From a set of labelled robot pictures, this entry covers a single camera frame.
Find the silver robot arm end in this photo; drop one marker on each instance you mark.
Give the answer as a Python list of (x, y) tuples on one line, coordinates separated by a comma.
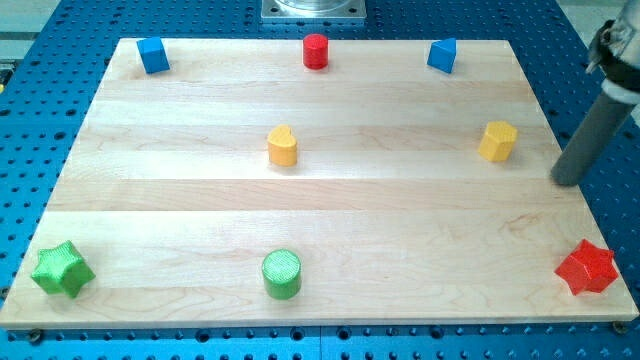
[(615, 49)]

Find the blue cube block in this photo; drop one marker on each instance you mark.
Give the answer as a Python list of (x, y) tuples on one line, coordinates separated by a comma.
[(153, 55)]

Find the red star block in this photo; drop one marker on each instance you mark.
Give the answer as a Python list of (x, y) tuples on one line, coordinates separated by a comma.
[(588, 268)]

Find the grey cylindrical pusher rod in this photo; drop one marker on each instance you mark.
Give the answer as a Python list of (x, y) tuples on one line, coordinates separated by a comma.
[(604, 119)]

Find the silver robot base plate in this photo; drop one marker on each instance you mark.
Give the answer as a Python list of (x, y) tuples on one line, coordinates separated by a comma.
[(313, 9)]

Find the yellow hexagon block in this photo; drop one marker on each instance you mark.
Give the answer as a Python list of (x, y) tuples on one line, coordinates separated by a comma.
[(498, 141)]

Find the blue triangle block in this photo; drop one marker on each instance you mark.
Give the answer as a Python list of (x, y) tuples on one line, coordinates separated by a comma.
[(442, 55)]

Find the light wooden board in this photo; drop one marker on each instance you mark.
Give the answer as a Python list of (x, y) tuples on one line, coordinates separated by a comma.
[(169, 194)]

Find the green cylinder block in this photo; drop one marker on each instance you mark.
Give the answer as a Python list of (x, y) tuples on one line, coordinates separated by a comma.
[(281, 272)]

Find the yellow heart block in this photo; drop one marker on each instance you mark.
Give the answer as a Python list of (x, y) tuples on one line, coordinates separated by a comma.
[(282, 146)]

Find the red cylinder block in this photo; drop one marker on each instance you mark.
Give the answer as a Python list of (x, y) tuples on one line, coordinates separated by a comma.
[(315, 51)]

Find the green star block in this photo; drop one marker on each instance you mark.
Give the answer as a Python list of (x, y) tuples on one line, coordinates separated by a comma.
[(62, 270)]

